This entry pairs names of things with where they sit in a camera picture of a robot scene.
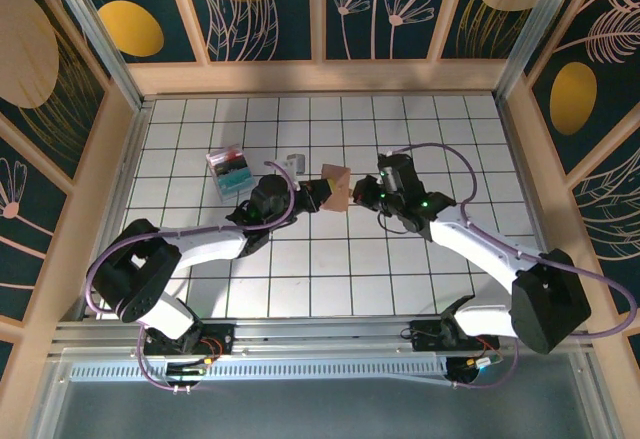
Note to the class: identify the dark credit card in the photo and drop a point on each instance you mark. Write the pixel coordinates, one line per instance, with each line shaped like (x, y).
(227, 158)

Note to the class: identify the clear plastic card box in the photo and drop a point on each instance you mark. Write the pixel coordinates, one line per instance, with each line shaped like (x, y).
(230, 174)

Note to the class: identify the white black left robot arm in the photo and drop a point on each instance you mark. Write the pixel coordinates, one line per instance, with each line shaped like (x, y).
(210, 246)

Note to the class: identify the aluminium corner post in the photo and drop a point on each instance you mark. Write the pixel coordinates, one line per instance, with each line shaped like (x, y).
(537, 34)
(97, 34)

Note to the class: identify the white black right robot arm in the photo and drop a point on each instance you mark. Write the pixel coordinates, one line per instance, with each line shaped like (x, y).
(480, 249)

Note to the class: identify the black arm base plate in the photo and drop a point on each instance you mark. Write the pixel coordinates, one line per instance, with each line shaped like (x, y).
(222, 334)
(422, 339)

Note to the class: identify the aluminium side rail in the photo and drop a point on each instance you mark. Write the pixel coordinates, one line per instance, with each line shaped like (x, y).
(521, 159)
(127, 159)

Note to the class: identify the aluminium front beam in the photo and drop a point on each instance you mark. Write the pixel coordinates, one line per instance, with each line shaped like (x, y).
(325, 334)

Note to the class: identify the clear box with teal contents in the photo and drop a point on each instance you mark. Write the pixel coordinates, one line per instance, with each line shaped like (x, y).
(235, 180)

